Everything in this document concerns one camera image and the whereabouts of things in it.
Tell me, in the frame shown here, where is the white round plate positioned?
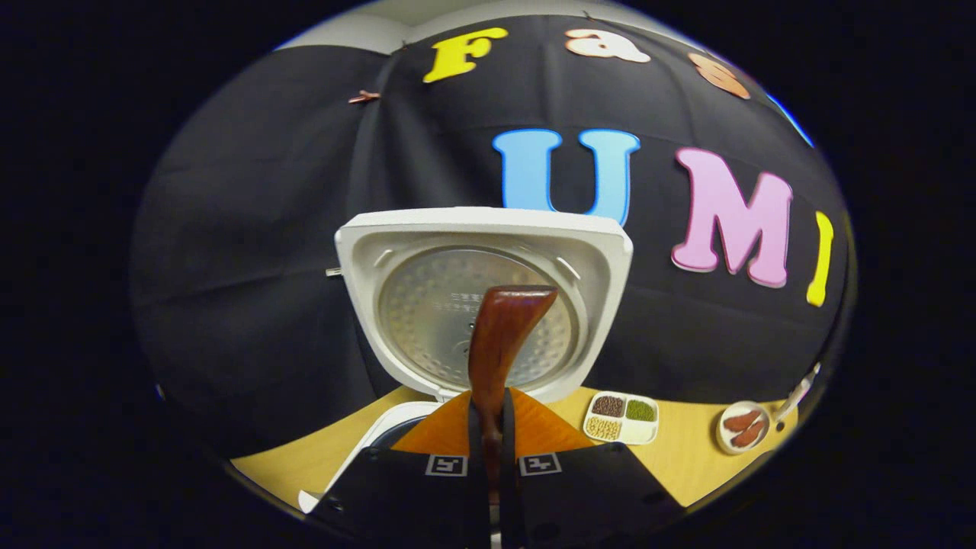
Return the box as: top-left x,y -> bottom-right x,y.
715,400 -> 772,456

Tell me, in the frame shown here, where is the brown wooden spoon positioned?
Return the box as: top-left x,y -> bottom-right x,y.
467,285 -> 559,504

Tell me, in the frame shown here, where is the white rice cooker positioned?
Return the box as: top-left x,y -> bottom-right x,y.
297,206 -> 634,513

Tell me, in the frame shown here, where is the black backdrop cloth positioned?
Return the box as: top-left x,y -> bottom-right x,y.
130,14 -> 855,458

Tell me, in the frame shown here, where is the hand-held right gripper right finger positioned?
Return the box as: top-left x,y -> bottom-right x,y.
499,387 -> 687,549

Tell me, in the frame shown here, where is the white divided bean dish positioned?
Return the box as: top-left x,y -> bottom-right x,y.
582,390 -> 660,446

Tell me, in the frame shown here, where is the small pink label bottle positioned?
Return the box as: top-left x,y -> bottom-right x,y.
774,362 -> 823,420

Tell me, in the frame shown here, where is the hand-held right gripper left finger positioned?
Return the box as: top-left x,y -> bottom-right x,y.
309,389 -> 489,549

